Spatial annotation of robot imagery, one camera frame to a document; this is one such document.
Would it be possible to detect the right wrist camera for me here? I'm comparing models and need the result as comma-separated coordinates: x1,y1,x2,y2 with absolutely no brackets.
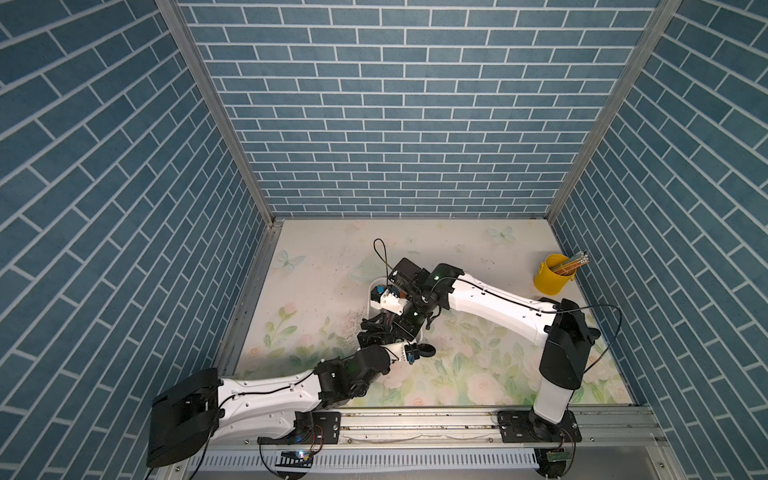
369,258,431,317

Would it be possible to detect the floral table mat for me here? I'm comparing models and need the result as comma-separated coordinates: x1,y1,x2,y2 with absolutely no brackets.
236,219,634,409

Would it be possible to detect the yellow cup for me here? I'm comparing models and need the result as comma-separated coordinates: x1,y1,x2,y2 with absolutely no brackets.
533,254,575,296

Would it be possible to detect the aluminium front rail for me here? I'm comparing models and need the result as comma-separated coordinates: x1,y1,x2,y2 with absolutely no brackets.
180,406,669,459

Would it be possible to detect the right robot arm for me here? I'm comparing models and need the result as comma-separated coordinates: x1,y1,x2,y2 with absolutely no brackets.
370,258,601,443

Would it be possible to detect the white plastic storage box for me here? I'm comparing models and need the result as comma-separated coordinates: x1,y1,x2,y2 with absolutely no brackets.
368,283,432,340

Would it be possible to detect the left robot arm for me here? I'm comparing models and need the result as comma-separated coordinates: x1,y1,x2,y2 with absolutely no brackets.
146,315,435,469

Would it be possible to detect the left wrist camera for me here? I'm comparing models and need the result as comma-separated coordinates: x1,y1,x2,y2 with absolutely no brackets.
403,343,422,365

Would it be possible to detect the black spoon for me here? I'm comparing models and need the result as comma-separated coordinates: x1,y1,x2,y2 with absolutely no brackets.
414,343,436,359

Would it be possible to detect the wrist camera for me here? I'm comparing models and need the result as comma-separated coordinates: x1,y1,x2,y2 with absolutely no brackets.
369,258,431,317
403,343,422,365

